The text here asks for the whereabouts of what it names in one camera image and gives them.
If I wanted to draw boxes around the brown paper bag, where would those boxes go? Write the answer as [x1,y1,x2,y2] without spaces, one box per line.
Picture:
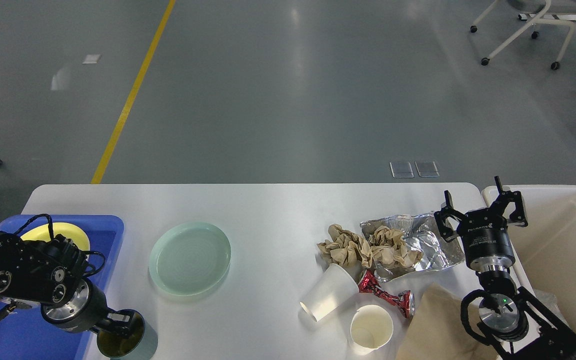
[395,283,499,360]

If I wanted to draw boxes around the yellow plate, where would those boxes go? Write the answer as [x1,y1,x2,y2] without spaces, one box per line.
[20,222,90,251]

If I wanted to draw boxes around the white plastic bin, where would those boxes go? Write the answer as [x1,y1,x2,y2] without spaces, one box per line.
[508,184,576,333]

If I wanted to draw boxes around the silver foil bag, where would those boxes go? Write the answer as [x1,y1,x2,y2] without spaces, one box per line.
[359,212,466,283]

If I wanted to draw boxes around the crumpled brown paper left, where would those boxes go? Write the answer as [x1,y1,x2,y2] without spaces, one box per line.
[317,224,374,269]

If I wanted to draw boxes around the red foil wrapper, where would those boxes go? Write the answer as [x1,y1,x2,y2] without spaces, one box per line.
[358,269,416,319]

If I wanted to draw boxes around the crumpled brown paper right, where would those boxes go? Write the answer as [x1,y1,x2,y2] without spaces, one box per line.
[368,225,423,270]

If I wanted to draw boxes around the tipped white paper cup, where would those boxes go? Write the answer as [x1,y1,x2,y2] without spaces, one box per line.
[299,263,359,322]

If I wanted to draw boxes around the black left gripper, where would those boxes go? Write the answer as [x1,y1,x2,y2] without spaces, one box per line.
[40,278,138,341]

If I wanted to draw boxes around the crumpled brown paper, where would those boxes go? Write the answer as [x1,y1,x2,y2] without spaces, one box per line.
[368,225,423,270]
[317,224,374,269]

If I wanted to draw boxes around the white office chair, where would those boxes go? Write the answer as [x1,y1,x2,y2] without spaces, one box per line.
[479,0,576,71]

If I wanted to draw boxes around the upright white paper cup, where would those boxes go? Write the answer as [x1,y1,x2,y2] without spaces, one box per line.
[349,304,394,355]

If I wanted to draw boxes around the floor outlet cover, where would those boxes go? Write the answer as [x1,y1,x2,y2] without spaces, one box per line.
[390,161,415,179]
[414,161,441,178]

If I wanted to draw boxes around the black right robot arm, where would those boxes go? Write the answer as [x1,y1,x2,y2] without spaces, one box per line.
[433,177,576,360]

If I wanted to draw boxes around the light green plate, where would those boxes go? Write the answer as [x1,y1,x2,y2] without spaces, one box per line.
[148,222,233,297]

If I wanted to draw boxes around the floor outlet cover right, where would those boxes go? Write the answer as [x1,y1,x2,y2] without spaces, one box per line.
[414,161,441,178]

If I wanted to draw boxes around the floor outlet cover left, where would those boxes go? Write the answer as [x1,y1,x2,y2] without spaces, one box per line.
[390,161,415,179]

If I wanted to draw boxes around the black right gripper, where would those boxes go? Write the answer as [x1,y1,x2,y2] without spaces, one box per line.
[433,175,529,273]

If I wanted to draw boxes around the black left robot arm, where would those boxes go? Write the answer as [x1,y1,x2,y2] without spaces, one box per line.
[0,214,139,338]

